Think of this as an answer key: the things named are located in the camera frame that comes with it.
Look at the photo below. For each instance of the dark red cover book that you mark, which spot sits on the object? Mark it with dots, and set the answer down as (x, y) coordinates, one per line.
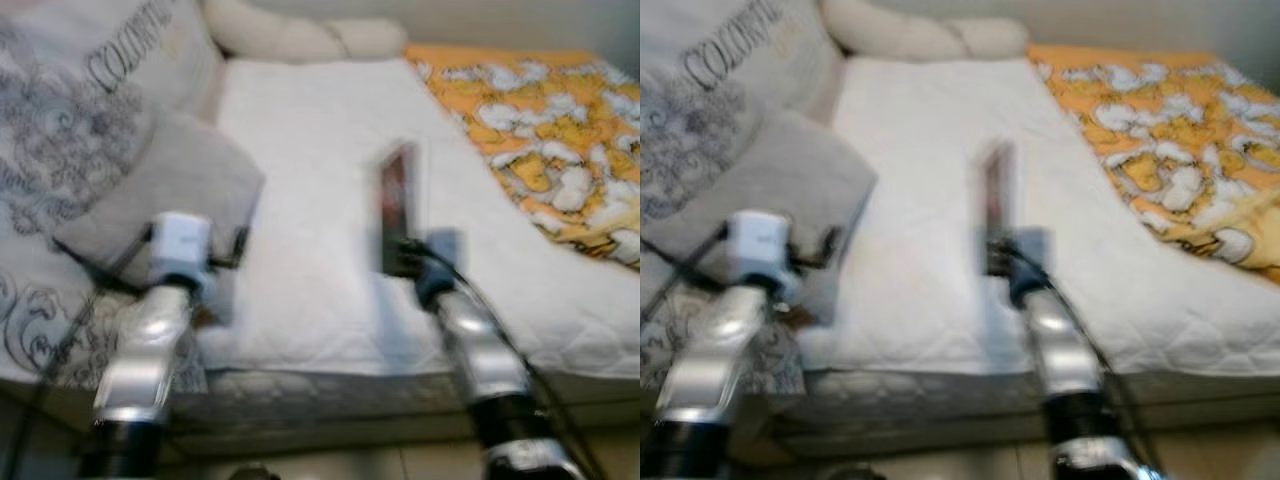
(397, 200)
(997, 200)

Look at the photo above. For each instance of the grey plush pillow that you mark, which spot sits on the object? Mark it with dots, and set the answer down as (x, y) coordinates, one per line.
(800, 180)
(190, 180)

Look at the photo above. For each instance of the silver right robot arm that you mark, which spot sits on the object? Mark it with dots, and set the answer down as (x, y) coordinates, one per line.
(1055, 340)
(470, 340)

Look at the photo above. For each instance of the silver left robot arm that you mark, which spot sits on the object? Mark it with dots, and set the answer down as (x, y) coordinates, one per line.
(715, 350)
(140, 360)

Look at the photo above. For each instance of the white quilted mattress pad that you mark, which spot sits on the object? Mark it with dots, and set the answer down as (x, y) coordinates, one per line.
(930, 200)
(320, 200)

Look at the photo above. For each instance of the grey patterned mattress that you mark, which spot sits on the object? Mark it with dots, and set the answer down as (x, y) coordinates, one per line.
(330, 400)
(930, 400)

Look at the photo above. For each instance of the grey printed lettering pillow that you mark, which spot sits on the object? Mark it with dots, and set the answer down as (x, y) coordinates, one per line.
(60, 120)
(690, 110)

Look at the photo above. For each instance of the orange yellow egg cartoon blanket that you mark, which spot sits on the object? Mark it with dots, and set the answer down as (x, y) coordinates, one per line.
(540, 120)
(1160, 120)

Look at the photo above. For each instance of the beige knotted bolster cushion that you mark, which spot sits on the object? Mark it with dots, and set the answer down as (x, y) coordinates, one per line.
(290, 35)
(910, 33)

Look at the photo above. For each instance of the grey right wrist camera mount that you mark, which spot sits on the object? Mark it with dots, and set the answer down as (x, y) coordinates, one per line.
(1035, 250)
(447, 250)

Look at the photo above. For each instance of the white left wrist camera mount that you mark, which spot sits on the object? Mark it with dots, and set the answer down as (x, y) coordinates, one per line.
(180, 245)
(758, 245)

